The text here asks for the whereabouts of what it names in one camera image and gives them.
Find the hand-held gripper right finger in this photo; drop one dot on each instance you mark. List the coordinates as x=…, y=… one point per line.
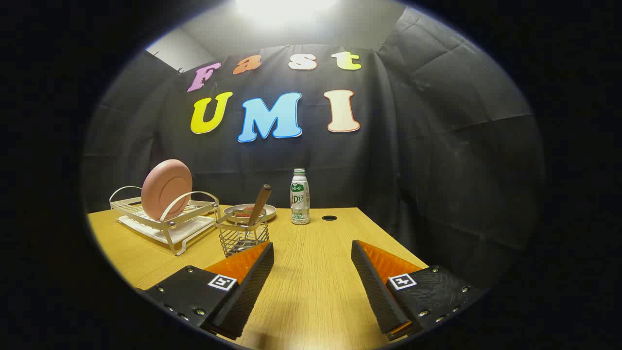
x=374, y=287

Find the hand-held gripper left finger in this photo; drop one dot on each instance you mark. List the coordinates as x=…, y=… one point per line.
x=250, y=287

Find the pink plate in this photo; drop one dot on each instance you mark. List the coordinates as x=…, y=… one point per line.
x=165, y=189

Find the beige plate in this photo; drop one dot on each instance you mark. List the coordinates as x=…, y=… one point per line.
x=269, y=212

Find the red meat piece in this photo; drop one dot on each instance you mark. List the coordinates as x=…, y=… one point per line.
x=244, y=213

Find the white drip tray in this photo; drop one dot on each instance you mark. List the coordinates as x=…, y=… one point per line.
x=189, y=231

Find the white green-label drink bottle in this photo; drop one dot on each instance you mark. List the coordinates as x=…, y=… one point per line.
x=300, y=199

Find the black backdrop cloth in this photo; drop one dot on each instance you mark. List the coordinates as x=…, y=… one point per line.
x=413, y=170

